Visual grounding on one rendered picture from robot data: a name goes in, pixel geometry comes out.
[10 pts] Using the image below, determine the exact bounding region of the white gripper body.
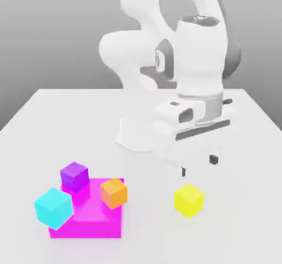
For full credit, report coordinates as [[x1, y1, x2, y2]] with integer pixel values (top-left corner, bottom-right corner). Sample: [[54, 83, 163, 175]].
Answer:
[[153, 118, 232, 166]]

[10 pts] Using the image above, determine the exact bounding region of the small yellow cube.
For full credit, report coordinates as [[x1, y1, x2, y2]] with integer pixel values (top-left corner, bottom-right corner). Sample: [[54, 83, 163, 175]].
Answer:
[[173, 183, 205, 219]]

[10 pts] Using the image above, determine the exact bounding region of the small orange cube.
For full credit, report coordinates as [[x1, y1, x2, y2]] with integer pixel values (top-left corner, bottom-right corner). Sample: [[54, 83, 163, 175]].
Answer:
[[100, 177, 128, 210]]

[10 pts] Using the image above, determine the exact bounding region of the small purple cube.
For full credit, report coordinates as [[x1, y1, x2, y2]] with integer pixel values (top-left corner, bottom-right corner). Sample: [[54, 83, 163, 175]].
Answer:
[[59, 161, 90, 193]]

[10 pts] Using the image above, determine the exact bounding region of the small cyan cube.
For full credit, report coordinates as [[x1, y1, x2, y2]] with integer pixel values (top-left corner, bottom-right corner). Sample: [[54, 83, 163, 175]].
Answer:
[[34, 187, 74, 231]]

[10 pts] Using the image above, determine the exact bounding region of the large magenta box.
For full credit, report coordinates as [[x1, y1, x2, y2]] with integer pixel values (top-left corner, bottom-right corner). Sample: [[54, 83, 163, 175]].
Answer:
[[48, 177, 125, 240]]

